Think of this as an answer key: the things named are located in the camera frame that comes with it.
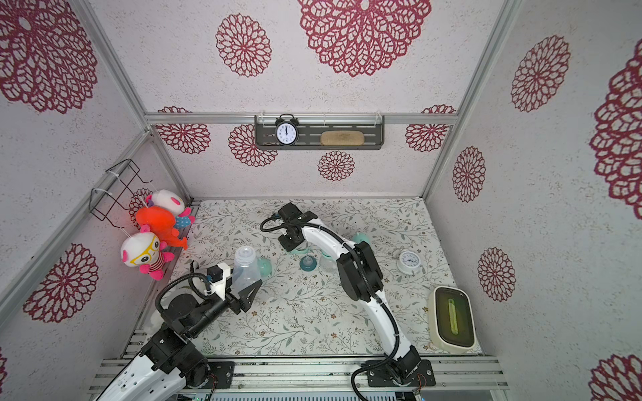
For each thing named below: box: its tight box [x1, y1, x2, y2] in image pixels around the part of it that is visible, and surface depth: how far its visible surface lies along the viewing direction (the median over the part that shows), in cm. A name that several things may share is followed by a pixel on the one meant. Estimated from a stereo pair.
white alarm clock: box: [392, 248, 421, 275], surface depth 97 cm
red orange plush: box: [135, 206, 189, 251], surface depth 91 cm
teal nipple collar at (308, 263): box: [299, 254, 317, 272], surface depth 99 cm
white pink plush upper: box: [145, 188, 193, 218], surface depth 96 cm
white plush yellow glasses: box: [120, 224, 175, 281], surface depth 83 cm
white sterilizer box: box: [427, 285, 477, 355], surface depth 81 cm
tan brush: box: [320, 130, 366, 147], surface depth 92 cm
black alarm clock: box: [275, 112, 300, 147], surface depth 92 cm
